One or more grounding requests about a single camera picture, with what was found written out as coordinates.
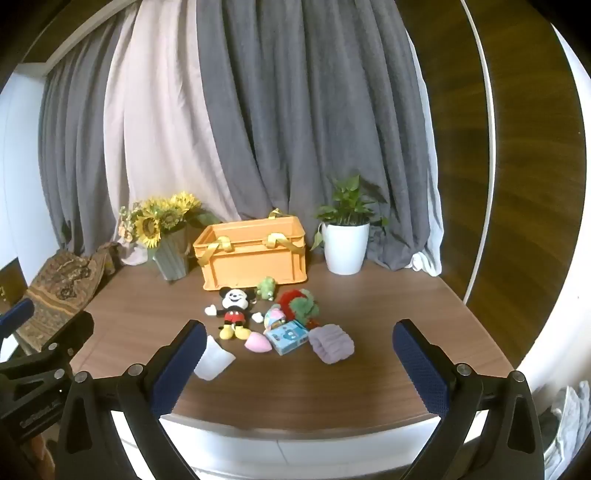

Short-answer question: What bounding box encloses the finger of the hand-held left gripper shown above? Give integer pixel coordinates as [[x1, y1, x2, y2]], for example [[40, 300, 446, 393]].
[[0, 311, 95, 398], [0, 299, 35, 341]]

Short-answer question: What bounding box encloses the orange plastic crate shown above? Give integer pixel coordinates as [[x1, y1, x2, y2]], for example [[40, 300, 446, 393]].
[[192, 217, 308, 291]]

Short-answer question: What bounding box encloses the purple knitted cloth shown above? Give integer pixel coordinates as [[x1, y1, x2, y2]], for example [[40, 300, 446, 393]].
[[307, 324, 355, 366]]

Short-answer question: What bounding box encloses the small green frog plush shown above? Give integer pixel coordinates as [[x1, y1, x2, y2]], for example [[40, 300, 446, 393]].
[[256, 276, 278, 302]]

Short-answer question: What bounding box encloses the white curtain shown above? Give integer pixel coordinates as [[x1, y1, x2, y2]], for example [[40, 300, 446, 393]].
[[411, 134, 444, 278]]

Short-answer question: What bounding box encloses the black mouse plush toy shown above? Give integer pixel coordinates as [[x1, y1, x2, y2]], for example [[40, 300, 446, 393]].
[[204, 287, 266, 341]]

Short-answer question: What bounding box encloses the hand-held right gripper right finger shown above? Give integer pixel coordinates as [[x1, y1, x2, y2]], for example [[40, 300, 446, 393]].
[[392, 318, 546, 480]]

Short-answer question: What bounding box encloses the pastel pink blue soft toy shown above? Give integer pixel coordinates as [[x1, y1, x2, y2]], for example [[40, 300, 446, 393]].
[[263, 305, 288, 334]]

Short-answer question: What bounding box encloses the green leafy plant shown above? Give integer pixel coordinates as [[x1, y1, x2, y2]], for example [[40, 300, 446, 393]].
[[310, 174, 391, 252]]

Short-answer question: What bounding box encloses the blue cartoon box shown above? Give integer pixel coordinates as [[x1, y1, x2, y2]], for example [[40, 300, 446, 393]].
[[267, 320, 310, 357]]

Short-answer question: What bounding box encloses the white grey cloth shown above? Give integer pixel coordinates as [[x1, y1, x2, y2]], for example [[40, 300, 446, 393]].
[[540, 383, 591, 472]]

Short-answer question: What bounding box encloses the white soft cup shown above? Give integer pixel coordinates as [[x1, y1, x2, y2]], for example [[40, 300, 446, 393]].
[[194, 335, 236, 381]]

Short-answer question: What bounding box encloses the grey curtain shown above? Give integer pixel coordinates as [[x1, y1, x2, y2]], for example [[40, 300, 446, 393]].
[[194, 0, 444, 278], [39, 51, 139, 257]]

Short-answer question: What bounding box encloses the pink makeup sponge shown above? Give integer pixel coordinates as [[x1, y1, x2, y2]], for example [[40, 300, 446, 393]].
[[244, 331, 269, 354]]

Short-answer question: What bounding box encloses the red and green furry plush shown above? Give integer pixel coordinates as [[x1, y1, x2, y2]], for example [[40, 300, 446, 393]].
[[277, 288, 321, 329]]

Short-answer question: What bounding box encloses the white plant pot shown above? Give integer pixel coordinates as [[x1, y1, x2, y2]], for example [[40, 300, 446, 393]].
[[322, 222, 371, 276]]

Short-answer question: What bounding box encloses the brown patterned cloth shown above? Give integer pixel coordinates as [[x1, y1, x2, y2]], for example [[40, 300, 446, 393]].
[[18, 240, 123, 352]]

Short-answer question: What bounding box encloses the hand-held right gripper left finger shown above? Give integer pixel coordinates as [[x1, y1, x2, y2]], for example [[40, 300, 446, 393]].
[[54, 319, 208, 480]]

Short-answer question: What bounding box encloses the pale pink curtain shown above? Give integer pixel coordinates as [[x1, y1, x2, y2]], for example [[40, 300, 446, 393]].
[[104, 0, 245, 268]]

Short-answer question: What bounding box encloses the sunflower bouquet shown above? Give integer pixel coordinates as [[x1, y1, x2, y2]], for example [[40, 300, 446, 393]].
[[117, 191, 222, 250]]

